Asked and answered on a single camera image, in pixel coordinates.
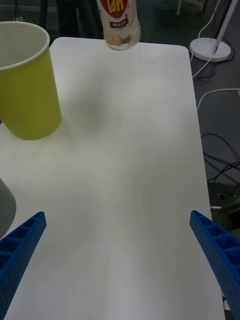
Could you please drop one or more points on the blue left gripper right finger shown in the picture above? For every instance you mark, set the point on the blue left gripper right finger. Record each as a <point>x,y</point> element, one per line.
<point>225,270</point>

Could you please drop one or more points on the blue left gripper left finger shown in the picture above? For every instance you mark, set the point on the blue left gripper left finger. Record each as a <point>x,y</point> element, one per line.
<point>15,265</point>

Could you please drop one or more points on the clear bottle with red cap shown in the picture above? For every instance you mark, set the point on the clear bottle with red cap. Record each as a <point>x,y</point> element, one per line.
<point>120,30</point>

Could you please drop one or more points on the yellow-green plastic waste bin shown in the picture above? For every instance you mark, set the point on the yellow-green plastic waste bin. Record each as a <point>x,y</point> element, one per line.
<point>30,100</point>

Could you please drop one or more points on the white stand with round base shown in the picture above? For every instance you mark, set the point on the white stand with round base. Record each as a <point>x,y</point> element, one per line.
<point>202,47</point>

